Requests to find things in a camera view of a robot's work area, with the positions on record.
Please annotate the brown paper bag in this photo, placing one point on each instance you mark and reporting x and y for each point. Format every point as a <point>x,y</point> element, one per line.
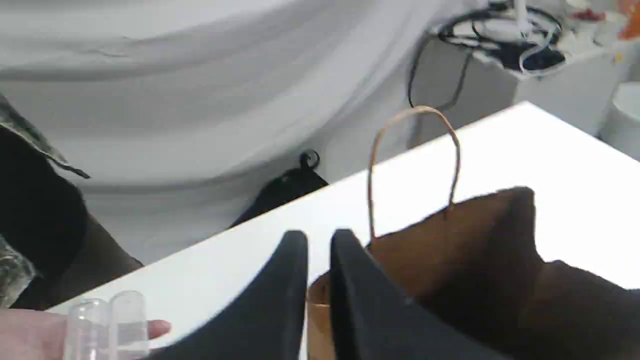
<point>475,266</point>

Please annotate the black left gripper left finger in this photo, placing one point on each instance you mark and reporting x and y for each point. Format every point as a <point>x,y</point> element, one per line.
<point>264,322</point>

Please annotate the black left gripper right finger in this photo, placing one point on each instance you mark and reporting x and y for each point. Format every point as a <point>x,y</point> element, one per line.
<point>373,319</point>

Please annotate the white fabric backdrop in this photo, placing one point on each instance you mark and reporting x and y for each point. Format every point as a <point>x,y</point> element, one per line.
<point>181,110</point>

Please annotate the camouflage jacket person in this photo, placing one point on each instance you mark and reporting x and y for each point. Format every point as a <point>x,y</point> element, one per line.
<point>52,248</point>

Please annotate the grey side cabinet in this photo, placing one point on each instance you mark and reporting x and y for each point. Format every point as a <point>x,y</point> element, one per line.
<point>468,86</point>

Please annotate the person's right hand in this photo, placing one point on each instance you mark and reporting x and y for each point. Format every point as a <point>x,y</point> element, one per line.
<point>40,335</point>

